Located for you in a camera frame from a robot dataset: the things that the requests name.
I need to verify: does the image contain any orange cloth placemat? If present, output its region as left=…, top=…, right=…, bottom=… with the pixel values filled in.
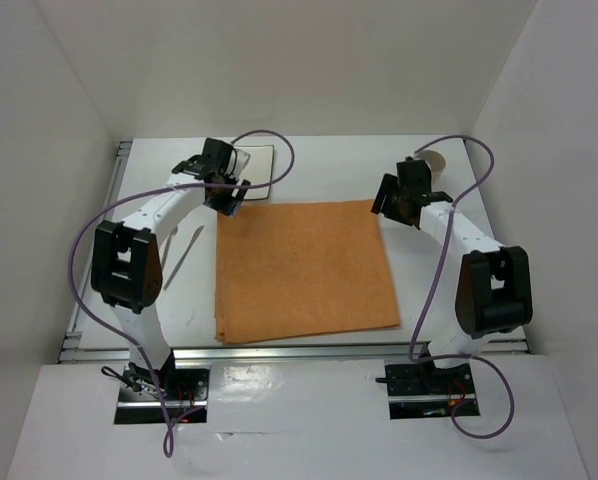
left=215, top=200, right=401, bottom=344

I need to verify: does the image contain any beige paper cup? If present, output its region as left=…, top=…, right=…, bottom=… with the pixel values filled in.
left=418, top=149, right=447, bottom=181

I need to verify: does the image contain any silver knife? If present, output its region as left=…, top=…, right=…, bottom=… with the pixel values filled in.
left=163, top=225, right=204, bottom=291

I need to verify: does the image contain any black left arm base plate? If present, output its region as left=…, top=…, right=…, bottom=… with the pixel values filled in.
left=107, top=367, right=210, bottom=425

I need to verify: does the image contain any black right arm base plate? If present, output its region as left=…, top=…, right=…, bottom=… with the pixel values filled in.
left=375, top=362, right=480, bottom=420

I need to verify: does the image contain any white square plate black rim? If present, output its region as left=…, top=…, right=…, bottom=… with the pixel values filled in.
left=237, top=145, right=274, bottom=201

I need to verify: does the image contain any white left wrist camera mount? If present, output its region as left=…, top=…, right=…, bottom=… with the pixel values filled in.
left=229, top=147, right=251, bottom=178

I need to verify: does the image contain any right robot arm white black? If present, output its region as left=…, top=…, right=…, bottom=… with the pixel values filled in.
left=371, top=157, right=533, bottom=392

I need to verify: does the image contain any silver spoon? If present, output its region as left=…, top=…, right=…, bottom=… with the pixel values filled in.
left=161, top=227, right=178, bottom=271

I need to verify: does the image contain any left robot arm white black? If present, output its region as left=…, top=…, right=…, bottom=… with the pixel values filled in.
left=91, top=138, right=250, bottom=399

